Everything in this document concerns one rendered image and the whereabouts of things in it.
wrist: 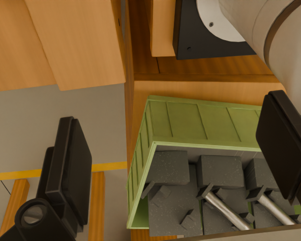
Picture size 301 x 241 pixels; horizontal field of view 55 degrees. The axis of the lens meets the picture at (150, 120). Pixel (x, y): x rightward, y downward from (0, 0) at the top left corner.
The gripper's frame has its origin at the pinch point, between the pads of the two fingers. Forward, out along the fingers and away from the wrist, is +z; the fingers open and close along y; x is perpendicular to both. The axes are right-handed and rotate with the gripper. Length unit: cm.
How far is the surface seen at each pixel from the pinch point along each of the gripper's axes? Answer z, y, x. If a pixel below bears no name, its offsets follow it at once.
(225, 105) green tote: 49, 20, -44
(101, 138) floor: 130, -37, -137
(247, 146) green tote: 35, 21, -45
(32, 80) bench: 42, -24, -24
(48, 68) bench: 42, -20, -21
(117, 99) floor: 130, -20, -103
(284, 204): 36, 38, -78
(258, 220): 31, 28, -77
